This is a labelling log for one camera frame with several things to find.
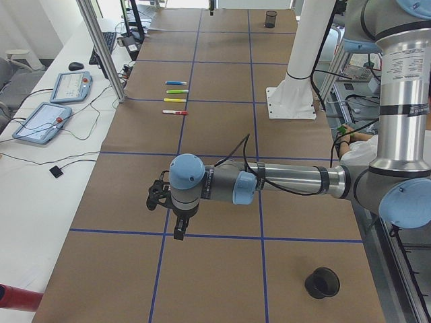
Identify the blue teach pendant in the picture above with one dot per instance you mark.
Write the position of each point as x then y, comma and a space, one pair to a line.
43, 124
71, 87

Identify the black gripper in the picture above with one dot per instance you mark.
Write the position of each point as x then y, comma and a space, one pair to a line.
183, 214

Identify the green highlighter pen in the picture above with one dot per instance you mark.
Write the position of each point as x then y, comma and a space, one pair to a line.
177, 91

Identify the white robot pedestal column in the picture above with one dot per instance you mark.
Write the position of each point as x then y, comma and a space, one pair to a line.
292, 99

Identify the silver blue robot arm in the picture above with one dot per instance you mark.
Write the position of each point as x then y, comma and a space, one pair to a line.
395, 184

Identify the red water bottle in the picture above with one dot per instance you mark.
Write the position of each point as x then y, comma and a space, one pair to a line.
14, 298

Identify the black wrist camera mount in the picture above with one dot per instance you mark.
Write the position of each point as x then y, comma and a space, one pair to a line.
159, 193

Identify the blue highlighter pen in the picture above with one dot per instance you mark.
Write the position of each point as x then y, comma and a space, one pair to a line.
175, 82

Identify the far blue teach pendant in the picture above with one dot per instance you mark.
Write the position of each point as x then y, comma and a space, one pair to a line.
71, 87

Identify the black computer mouse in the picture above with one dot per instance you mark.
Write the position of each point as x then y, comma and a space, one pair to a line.
75, 66

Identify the near blue teach pendant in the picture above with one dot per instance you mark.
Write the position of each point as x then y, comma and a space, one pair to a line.
43, 124

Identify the small black square device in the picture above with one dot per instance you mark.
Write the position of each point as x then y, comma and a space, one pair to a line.
56, 171

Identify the far black mesh pen cup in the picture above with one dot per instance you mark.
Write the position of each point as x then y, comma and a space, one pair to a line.
270, 18

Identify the aluminium frame post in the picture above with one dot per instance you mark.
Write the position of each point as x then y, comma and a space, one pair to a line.
106, 62

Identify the person in white shirt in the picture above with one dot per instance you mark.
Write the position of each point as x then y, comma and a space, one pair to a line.
359, 149

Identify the yellow highlighter pen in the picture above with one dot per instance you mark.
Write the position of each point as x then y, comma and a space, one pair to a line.
174, 100

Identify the red white marker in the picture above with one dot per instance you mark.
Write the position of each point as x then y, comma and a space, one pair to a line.
175, 112

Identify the near black mesh pen cup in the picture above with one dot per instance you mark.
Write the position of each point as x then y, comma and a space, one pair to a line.
322, 283

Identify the black mesh pen cup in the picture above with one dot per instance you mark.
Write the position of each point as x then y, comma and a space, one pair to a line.
270, 18
322, 283

